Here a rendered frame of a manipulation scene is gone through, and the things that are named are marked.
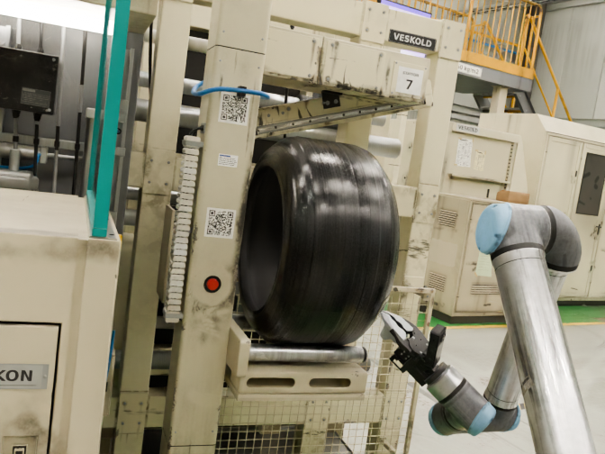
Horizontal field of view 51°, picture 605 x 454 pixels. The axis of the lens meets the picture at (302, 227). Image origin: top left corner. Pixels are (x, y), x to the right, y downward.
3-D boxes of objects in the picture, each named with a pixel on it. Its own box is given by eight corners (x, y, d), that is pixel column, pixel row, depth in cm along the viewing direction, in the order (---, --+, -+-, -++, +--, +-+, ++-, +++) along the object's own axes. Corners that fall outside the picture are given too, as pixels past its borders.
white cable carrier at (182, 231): (165, 322, 160) (186, 135, 155) (162, 316, 165) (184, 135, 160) (182, 322, 162) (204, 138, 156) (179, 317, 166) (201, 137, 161)
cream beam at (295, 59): (245, 71, 182) (251, 20, 180) (226, 77, 205) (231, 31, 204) (426, 104, 203) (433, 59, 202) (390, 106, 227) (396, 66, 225)
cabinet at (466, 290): (451, 325, 611) (473, 198, 598) (412, 309, 661) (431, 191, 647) (515, 323, 658) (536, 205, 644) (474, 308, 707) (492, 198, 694)
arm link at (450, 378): (455, 390, 153) (468, 369, 161) (440, 375, 154) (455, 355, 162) (433, 406, 159) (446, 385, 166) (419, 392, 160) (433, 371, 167)
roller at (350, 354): (245, 349, 159) (241, 339, 162) (241, 364, 160) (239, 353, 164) (369, 353, 171) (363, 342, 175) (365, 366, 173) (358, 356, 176)
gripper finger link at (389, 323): (365, 326, 164) (391, 352, 162) (378, 314, 160) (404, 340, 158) (371, 321, 166) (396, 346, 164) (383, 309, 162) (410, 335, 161)
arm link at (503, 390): (578, 199, 151) (498, 412, 181) (532, 196, 148) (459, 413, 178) (608, 221, 141) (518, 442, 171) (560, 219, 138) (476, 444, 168)
